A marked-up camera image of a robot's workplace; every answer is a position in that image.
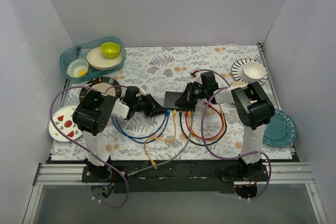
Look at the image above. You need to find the aluminium frame rail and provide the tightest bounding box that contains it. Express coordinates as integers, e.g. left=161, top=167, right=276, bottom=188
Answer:
left=22, top=163, right=87, bottom=224

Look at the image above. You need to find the white bowl on striped plate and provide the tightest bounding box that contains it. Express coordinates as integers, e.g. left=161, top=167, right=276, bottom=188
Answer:
left=243, top=62, right=266, bottom=80

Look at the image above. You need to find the teal plastic tray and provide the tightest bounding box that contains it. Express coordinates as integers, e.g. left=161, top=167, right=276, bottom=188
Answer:
left=60, top=37, right=127, bottom=83

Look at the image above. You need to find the black ethernet cable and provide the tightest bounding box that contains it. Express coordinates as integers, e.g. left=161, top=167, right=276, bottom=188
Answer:
left=179, top=110, right=228, bottom=146

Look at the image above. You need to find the black network switch box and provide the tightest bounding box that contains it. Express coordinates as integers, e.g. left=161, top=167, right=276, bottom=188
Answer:
left=164, top=91, right=196, bottom=111

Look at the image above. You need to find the white blue patterned bowl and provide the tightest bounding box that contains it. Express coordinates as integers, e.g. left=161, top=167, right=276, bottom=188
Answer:
left=67, top=59, right=89, bottom=78

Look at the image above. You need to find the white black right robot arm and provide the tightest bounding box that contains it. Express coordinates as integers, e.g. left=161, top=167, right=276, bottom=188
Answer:
left=175, top=71, right=275, bottom=181

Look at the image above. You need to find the watermelon print white plate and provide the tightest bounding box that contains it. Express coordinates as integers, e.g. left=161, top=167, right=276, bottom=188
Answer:
left=48, top=105, right=82, bottom=142

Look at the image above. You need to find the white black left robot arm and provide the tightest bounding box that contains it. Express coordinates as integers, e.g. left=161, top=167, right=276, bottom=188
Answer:
left=72, top=86, right=166, bottom=182

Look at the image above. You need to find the red ethernet cable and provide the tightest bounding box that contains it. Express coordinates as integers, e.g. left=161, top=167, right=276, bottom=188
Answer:
left=185, top=103, right=225, bottom=141

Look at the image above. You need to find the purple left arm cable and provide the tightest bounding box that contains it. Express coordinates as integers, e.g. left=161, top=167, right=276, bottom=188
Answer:
left=49, top=84, right=130, bottom=209

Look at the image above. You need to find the black rimmed cream plate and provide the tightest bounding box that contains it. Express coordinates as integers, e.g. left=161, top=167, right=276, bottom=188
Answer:
left=79, top=77, right=121, bottom=102

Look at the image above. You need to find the teal scalloped plate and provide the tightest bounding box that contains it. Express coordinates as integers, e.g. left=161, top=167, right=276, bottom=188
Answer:
left=263, top=108, right=298, bottom=148

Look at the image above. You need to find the blue striped white plate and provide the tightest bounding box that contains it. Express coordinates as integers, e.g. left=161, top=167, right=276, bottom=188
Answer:
left=231, top=58, right=268, bottom=85

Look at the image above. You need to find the floral patterned table mat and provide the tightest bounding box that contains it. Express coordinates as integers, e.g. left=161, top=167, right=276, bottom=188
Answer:
left=51, top=45, right=295, bottom=161

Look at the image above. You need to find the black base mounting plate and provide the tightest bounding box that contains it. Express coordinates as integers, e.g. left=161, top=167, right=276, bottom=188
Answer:
left=81, top=159, right=263, bottom=193

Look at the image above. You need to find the cream plate in tray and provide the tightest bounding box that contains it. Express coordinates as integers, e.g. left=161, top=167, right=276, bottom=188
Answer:
left=87, top=48, right=123, bottom=69

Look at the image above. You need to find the grey ethernet cable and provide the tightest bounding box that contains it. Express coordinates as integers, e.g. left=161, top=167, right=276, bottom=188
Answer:
left=127, top=111, right=195, bottom=177

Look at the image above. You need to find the lime green bowl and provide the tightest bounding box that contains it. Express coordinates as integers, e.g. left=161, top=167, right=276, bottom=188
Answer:
left=100, top=42, right=121, bottom=58

